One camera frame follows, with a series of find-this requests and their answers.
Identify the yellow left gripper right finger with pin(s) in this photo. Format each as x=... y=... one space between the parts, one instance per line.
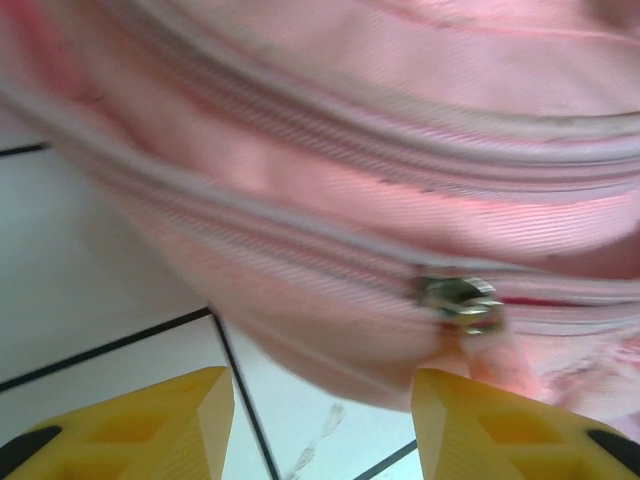
x=500 y=440

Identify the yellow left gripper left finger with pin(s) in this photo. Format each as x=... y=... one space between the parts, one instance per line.
x=140 y=440

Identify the pink backpack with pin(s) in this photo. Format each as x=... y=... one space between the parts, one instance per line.
x=350 y=100

